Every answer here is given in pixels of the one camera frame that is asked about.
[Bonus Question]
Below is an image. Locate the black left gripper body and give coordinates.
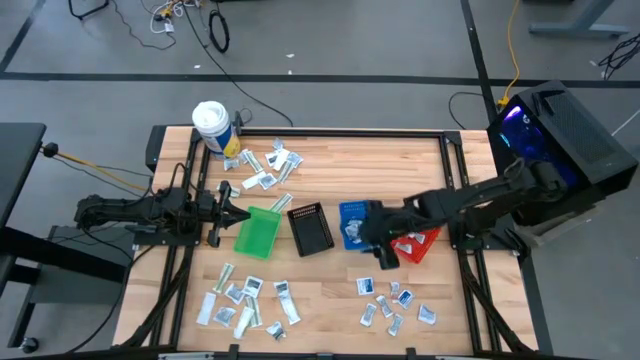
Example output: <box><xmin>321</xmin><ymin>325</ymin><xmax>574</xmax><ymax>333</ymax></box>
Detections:
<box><xmin>197</xmin><ymin>192</ymin><xmax>224</xmax><ymax>235</ymax></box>

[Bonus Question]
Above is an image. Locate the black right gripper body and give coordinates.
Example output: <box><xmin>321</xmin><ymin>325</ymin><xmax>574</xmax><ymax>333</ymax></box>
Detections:
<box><xmin>362</xmin><ymin>199</ymin><xmax>406</xmax><ymax>249</ymax></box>

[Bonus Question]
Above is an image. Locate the blue plastic basket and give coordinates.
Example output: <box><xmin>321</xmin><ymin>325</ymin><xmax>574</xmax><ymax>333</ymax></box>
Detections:
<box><xmin>338</xmin><ymin>199</ymin><xmax>374</xmax><ymax>251</ymax></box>

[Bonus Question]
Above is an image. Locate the green plastic basket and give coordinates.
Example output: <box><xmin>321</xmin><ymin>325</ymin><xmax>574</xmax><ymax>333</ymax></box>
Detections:
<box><xmin>233</xmin><ymin>205</ymin><xmax>284</xmax><ymax>261</ymax></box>

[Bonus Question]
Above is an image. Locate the red plastic basket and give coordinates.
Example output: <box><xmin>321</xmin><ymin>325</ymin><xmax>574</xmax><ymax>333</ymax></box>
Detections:
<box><xmin>390</xmin><ymin>227</ymin><xmax>443</xmax><ymax>265</ymax></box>

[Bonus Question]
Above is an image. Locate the long striped packet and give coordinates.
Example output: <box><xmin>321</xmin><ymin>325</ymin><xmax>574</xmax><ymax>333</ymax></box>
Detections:
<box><xmin>243</xmin><ymin>149</ymin><xmax>265</xmax><ymax>174</ymax></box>
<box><xmin>212</xmin><ymin>262</ymin><xmax>236</xmax><ymax>295</ymax></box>
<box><xmin>245</xmin><ymin>295</ymin><xmax>264</xmax><ymax>329</ymax></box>
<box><xmin>277</xmin><ymin>160</ymin><xmax>296</xmax><ymax>185</ymax></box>
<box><xmin>268</xmin><ymin>192</ymin><xmax>294</xmax><ymax>215</ymax></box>

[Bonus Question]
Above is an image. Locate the black plastic basket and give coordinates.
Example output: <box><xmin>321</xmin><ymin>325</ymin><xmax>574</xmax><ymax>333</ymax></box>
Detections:
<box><xmin>286</xmin><ymin>201</ymin><xmax>336</xmax><ymax>258</ymax></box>

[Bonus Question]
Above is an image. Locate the white wipes canister blue label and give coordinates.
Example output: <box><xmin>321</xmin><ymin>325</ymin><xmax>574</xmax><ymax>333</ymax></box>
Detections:
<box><xmin>191</xmin><ymin>100</ymin><xmax>242</xmax><ymax>160</ymax></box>

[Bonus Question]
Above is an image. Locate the long white ridged packet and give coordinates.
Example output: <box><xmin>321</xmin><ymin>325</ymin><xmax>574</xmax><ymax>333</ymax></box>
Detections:
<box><xmin>278</xmin><ymin>291</ymin><xmax>302</xmax><ymax>326</ymax></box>

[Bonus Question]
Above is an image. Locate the black desk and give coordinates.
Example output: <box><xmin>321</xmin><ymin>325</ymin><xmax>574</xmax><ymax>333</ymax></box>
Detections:
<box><xmin>0</xmin><ymin>122</ymin><xmax>129</xmax><ymax>351</ymax></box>

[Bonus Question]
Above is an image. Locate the black computer tower blue glow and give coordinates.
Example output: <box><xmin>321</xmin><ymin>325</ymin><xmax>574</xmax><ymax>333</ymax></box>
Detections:
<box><xmin>486</xmin><ymin>79</ymin><xmax>640</xmax><ymax>227</ymax></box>

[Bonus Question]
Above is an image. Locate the grey desk leg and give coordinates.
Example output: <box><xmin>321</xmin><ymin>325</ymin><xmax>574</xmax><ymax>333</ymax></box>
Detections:
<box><xmin>528</xmin><ymin>0</ymin><xmax>632</xmax><ymax>39</ymax></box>

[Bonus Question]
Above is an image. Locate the black aluminium table frame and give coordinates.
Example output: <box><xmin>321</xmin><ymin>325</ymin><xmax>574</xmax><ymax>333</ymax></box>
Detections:
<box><xmin>112</xmin><ymin>124</ymin><xmax>554</xmax><ymax>360</ymax></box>

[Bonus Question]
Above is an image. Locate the long black floor cable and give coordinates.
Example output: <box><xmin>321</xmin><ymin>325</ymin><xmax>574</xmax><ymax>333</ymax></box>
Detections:
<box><xmin>182</xmin><ymin>0</ymin><xmax>295</xmax><ymax>128</ymax></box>

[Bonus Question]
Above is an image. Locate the thin black cable loop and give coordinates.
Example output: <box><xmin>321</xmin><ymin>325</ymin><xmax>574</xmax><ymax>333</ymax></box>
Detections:
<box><xmin>447</xmin><ymin>90</ymin><xmax>501</xmax><ymax>130</ymax></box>

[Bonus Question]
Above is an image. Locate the yellow floor cable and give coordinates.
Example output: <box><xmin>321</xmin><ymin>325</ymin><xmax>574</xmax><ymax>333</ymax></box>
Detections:
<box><xmin>497</xmin><ymin>0</ymin><xmax>523</xmax><ymax>110</ymax></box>

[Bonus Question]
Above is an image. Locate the black cable coil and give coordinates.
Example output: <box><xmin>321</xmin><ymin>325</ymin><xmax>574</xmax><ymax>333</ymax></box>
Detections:
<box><xmin>207</xmin><ymin>8</ymin><xmax>232</xmax><ymax>54</ymax></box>

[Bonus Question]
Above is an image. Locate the white cable bundle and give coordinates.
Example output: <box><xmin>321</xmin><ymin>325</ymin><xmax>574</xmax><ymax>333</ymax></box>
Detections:
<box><xmin>149</xmin><ymin>0</ymin><xmax>201</xmax><ymax>35</ymax></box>

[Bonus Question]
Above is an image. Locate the black cable tangle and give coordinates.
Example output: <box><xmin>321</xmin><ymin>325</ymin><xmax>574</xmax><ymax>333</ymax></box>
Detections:
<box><xmin>597</xmin><ymin>32</ymin><xmax>640</xmax><ymax>81</ymax></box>

